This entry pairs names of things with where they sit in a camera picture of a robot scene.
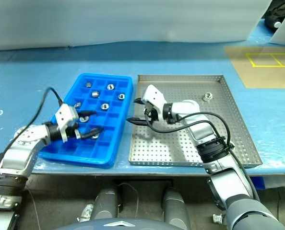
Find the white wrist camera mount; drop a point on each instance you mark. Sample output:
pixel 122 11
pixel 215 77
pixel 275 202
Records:
pixel 65 115
pixel 154 95

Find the white backdrop panel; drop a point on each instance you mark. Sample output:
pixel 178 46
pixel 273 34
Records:
pixel 109 21

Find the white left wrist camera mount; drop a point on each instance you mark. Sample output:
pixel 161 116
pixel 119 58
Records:
pixel 65 115

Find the metal nut on metal tray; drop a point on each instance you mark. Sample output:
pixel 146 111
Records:
pixel 207 96

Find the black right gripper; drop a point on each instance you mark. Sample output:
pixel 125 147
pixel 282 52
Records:
pixel 150 113

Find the brown cardboard sheet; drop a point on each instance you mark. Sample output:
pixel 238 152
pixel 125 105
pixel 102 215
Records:
pixel 264 76

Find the blue crate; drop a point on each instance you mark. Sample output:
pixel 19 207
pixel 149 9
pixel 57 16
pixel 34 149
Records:
pixel 258 183

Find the dark grey rounded cylinder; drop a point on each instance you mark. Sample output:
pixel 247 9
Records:
pixel 174 206
pixel 106 203

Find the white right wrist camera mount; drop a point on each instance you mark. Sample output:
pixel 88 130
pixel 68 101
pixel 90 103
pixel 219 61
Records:
pixel 154 95

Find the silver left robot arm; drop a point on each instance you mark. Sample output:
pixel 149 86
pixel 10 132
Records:
pixel 20 153

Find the perforated metal tray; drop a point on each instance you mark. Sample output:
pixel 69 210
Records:
pixel 171 151

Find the blue compartment tray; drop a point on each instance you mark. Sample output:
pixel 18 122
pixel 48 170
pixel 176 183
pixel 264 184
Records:
pixel 113 134

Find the small grey metal bracket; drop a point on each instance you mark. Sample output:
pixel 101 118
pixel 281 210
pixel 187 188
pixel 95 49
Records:
pixel 217 218
pixel 86 212

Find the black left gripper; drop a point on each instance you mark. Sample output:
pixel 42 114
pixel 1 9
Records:
pixel 71 130

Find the grey rounded robot torso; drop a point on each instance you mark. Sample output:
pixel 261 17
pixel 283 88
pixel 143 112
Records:
pixel 113 224

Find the black bag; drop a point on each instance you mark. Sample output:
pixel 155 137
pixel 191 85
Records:
pixel 276 9

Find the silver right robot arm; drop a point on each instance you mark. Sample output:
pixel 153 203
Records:
pixel 202 129

